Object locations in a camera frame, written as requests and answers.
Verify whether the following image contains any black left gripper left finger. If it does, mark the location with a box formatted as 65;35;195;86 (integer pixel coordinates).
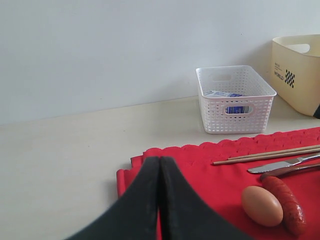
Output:
67;157;160;240

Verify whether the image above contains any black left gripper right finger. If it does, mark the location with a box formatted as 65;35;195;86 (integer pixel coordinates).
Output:
159;156;252;240

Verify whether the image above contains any brown egg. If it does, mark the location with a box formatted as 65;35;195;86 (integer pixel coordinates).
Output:
241;186;284;227

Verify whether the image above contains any red sausage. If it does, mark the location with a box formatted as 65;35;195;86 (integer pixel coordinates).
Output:
261;176;307;236

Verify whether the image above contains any small milk carton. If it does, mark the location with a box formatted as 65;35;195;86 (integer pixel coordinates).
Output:
204;90;249;114

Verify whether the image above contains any red scalloped table cloth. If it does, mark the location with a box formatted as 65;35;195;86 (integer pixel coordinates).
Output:
116;127;320;240

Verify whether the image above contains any silver table knife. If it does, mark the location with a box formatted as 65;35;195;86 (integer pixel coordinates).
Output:
247;153;320;174

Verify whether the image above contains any white perforated plastic basket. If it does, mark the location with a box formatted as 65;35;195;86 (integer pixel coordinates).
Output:
196;65;277;134

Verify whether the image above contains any lower wooden chopstick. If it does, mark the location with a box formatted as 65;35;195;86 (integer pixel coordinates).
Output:
212;148;320;166

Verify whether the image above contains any wooden chopstick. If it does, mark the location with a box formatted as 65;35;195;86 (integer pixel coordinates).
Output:
212;148;320;166
227;145;320;160

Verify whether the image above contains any upper wooden chopstick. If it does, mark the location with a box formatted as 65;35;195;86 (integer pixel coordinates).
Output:
227;145;320;160

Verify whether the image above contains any cream plastic bin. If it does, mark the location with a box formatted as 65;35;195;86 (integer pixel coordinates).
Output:
269;34;320;119

